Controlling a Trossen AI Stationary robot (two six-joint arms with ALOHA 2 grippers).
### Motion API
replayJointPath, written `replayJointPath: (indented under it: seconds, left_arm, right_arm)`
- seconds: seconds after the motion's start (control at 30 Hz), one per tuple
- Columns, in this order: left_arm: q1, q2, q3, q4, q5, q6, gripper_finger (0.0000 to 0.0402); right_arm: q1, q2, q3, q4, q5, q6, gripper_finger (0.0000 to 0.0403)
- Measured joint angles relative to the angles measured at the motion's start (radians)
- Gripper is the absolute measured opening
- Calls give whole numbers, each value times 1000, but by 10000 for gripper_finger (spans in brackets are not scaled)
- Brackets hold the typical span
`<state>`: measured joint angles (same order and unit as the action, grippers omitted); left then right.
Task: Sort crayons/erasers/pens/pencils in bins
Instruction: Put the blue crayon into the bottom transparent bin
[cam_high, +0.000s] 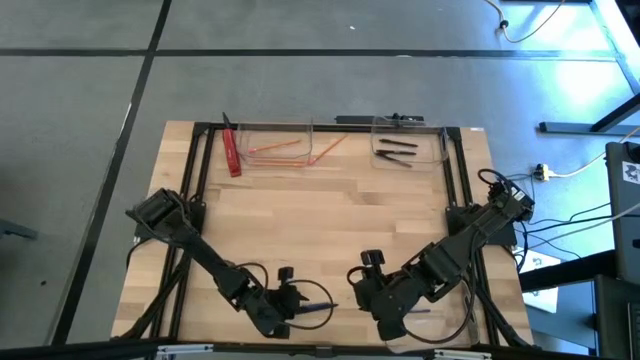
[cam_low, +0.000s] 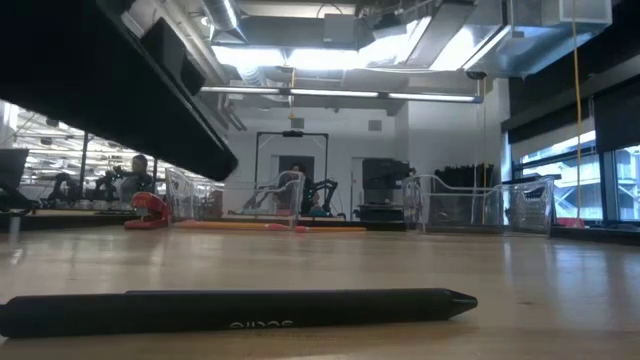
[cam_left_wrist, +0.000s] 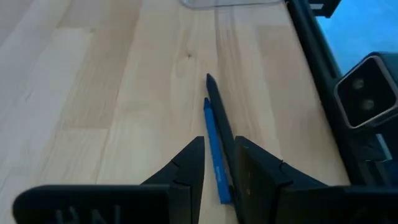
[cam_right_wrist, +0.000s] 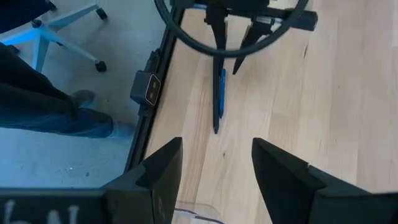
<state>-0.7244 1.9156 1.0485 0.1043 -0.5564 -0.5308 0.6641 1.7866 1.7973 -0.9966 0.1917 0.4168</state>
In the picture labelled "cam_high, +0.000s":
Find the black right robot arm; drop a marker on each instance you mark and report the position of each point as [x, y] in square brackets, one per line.
[470, 235]

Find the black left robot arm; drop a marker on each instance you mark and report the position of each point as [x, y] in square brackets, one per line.
[200, 250]

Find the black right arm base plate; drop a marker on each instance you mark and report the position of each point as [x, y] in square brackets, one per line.
[455, 222]

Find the dark equipment box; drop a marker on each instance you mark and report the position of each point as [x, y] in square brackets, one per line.
[615, 320]

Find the white power strip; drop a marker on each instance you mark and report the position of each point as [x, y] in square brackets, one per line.
[542, 173]

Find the black aluminium table frame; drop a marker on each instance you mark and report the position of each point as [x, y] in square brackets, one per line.
[330, 128]

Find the red stapler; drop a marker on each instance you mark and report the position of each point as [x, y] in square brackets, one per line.
[232, 155]

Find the black overhead rig beam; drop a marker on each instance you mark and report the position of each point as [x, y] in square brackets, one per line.
[75, 350]

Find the black desk frame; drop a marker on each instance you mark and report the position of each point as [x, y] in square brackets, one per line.
[615, 112]

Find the white paper sheet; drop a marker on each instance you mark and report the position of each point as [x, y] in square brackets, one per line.
[542, 297]

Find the clear plastic bin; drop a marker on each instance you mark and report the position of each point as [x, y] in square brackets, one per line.
[285, 132]
[450, 315]
[425, 135]

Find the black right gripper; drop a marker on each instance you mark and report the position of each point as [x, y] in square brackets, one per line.
[390, 297]

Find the grey equipment case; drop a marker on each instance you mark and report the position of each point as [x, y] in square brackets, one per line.
[625, 225]

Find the black floor beam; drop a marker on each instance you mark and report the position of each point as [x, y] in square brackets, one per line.
[565, 272]

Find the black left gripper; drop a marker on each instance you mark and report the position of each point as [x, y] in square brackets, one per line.
[265, 310]

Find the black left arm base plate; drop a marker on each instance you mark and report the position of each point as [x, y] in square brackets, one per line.
[199, 215]

